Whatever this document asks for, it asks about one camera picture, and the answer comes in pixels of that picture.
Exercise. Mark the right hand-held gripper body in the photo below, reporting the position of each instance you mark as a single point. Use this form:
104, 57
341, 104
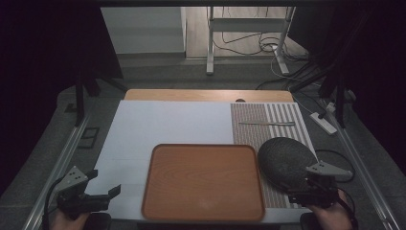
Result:
319, 195

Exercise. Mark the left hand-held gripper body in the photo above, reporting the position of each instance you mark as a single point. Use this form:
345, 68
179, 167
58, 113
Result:
75, 199

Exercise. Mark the dark grey round plate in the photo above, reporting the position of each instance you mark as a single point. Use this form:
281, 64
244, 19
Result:
282, 161

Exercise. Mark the person's left hand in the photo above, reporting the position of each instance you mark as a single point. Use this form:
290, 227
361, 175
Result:
68, 222

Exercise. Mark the person's right hand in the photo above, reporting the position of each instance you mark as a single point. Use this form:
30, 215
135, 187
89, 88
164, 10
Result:
330, 217

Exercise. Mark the white power strip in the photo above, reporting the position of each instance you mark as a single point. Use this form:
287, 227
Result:
323, 123

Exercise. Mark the slim metal utensil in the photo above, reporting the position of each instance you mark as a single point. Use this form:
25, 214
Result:
266, 123

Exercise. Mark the striped woven placemat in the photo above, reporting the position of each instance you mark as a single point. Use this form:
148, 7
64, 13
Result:
252, 127

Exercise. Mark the black tripod stand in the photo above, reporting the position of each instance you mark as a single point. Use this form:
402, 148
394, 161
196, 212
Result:
341, 92
79, 96

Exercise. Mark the white board sheet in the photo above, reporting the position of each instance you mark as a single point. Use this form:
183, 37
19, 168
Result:
166, 123

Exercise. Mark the brown wooden tray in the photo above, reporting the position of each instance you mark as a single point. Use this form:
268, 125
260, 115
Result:
203, 183

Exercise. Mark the wooden table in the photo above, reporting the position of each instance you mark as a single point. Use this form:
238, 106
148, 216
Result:
191, 95

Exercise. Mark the white cabinet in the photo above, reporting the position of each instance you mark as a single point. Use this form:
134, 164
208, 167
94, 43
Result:
143, 30

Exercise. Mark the white metal stand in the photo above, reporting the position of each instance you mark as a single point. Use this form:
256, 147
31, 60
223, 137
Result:
245, 25

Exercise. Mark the aluminium rail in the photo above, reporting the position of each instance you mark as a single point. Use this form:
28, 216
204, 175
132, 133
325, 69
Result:
54, 172
367, 179

